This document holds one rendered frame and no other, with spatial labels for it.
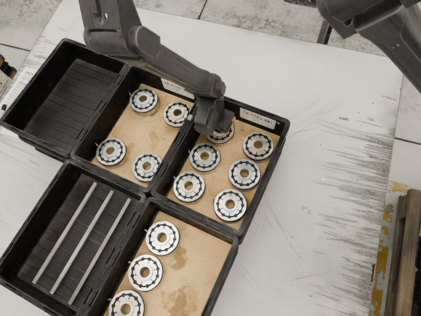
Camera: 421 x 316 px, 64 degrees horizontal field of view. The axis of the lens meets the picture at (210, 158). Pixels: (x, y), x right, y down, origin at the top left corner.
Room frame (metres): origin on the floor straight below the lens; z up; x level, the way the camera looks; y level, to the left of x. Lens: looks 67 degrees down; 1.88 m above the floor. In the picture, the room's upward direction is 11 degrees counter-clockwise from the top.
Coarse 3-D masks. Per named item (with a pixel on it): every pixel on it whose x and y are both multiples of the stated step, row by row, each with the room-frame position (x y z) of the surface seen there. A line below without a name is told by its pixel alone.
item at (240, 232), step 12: (252, 108) 0.54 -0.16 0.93; (192, 120) 0.54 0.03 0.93; (288, 120) 0.47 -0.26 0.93; (180, 144) 0.46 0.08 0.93; (276, 156) 0.36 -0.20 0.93; (168, 168) 0.39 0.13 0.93; (264, 180) 0.29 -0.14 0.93; (156, 192) 0.32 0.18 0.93; (180, 204) 0.27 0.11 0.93; (252, 204) 0.23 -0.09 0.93; (204, 216) 0.22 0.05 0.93; (228, 228) 0.18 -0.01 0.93; (240, 228) 0.17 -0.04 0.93
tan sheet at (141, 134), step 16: (160, 96) 0.72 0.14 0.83; (128, 112) 0.68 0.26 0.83; (160, 112) 0.65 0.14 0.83; (128, 128) 0.62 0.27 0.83; (144, 128) 0.60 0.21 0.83; (160, 128) 0.59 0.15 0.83; (128, 144) 0.55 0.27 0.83; (144, 144) 0.54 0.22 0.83; (160, 144) 0.53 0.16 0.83; (96, 160) 0.52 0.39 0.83; (128, 160) 0.49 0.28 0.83; (128, 176) 0.43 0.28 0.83
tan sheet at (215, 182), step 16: (240, 128) 0.53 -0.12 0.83; (256, 128) 0.52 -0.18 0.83; (240, 144) 0.47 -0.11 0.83; (224, 160) 0.42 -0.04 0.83; (208, 176) 0.38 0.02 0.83; (224, 176) 0.37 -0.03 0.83; (208, 192) 0.32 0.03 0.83; (192, 208) 0.28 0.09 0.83; (208, 208) 0.27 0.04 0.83; (240, 224) 0.20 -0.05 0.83
